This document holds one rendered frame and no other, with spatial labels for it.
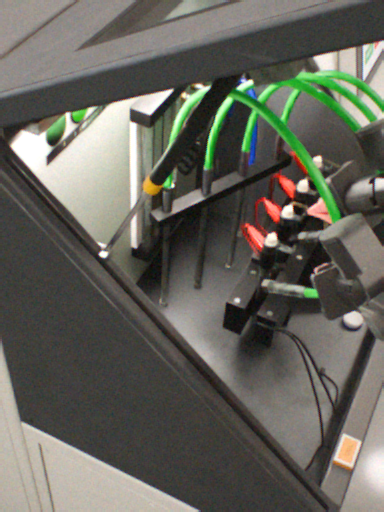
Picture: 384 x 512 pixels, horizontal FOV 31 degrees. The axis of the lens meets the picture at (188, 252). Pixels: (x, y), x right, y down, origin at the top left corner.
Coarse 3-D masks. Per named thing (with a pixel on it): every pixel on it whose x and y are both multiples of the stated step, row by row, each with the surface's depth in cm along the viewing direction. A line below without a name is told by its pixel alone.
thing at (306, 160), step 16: (192, 96) 103; (240, 96) 95; (256, 112) 94; (272, 112) 92; (176, 128) 110; (288, 128) 91; (288, 144) 91; (304, 160) 90; (320, 176) 90; (320, 192) 91; (336, 208) 91
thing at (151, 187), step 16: (224, 80) 61; (208, 96) 63; (224, 96) 62; (192, 112) 66; (208, 112) 64; (192, 128) 66; (176, 144) 69; (160, 160) 72; (176, 160) 71; (160, 176) 73; (144, 192) 77; (128, 224) 83; (112, 240) 86; (112, 256) 89
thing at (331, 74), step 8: (320, 72) 121; (328, 72) 120; (336, 72) 120; (344, 72) 119; (344, 80) 120; (352, 80) 119; (360, 80) 119; (360, 88) 119; (368, 88) 119; (296, 96) 126; (368, 96) 119; (376, 96) 119; (288, 104) 128; (376, 104) 120; (288, 112) 129; (280, 136) 133; (280, 144) 134; (280, 152) 136
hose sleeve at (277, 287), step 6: (276, 282) 109; (282, 282) 109; (270, 288) 110; (276, 288) 108; (282, 288) 107; (288, 288) 106; (294, 288) 105; (300, 288) 104; (306, 288) 104; (288, 294) 107; (294, 294) 105; (300, 294) 104
